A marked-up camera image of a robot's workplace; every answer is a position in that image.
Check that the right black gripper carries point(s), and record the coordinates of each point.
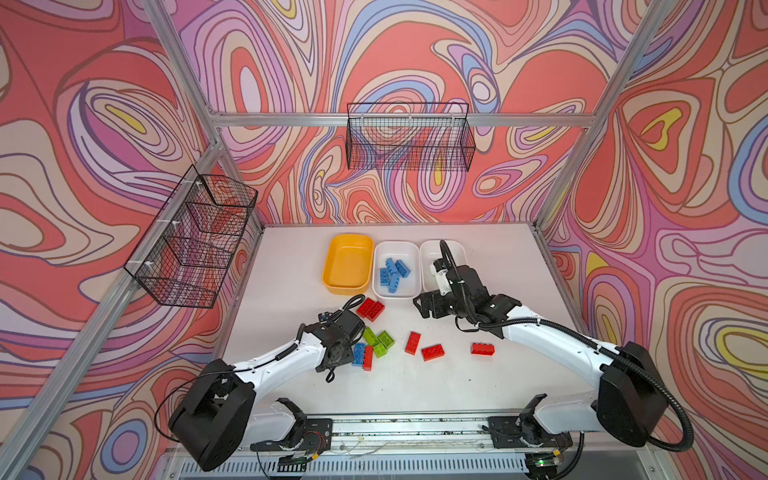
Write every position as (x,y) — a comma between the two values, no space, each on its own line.
(435,298)

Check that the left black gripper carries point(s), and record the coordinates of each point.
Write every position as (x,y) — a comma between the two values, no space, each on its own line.
(349,354)

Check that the blue lego mid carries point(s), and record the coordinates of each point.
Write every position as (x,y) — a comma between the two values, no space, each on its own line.
(402,269)

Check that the blue lego cluster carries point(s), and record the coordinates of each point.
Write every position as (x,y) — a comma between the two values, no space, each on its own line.
(384,276)

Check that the blue lego pair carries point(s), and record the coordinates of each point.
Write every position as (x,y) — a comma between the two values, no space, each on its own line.
(391,266)

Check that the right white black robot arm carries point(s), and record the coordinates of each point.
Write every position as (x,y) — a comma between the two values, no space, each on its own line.
(628,398)

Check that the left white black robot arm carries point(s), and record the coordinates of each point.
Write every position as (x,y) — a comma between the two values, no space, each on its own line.
(221,413)

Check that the red double lego near bins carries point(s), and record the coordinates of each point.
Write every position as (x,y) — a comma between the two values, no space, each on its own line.
(370,309)

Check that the green lego cluster centre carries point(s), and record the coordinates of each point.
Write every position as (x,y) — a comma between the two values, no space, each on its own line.
(381,342)

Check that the right white plastic bin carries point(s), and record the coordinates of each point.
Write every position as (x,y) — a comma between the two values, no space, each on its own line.
(430,252)

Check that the white plastic bin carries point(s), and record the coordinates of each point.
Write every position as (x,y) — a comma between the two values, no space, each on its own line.
(430,252)
(408,287)

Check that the yellow plastic bin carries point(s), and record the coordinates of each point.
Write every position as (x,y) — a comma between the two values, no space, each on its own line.
(348,265)

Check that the middle white plastic bin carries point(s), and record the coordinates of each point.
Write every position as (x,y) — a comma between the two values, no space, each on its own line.
(408,287)

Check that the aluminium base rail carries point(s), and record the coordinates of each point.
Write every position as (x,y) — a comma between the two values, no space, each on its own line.
(392,433)

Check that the back black wire basket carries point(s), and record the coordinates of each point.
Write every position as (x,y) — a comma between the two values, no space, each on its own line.
(409,136)

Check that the black wire basket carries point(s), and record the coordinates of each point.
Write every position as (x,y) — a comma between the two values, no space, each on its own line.
(409,136)
(182,261)

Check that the left black wire basket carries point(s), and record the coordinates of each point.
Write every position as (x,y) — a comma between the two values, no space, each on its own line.
(182,261)

